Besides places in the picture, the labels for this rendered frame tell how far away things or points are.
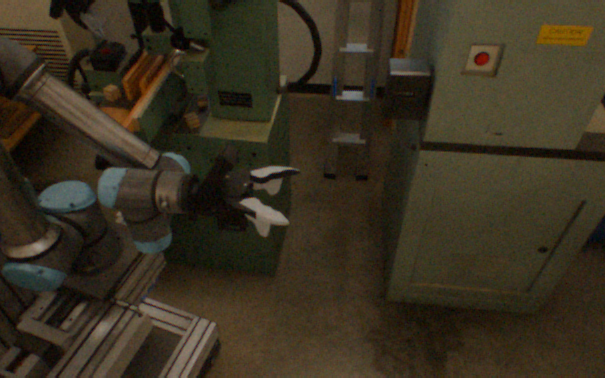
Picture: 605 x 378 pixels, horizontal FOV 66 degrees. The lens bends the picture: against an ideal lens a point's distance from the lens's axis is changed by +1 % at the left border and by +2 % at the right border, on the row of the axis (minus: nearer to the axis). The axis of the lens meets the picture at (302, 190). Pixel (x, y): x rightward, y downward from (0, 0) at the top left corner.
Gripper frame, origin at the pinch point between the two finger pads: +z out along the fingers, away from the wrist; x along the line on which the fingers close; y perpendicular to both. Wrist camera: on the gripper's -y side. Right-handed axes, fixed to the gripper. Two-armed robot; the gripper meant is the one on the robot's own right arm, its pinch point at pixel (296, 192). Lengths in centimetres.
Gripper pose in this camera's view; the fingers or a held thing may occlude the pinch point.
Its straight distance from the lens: 81.6
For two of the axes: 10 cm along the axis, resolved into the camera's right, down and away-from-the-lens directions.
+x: -1.1, 6.0, -7.9
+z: 9.9, 0.8, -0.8
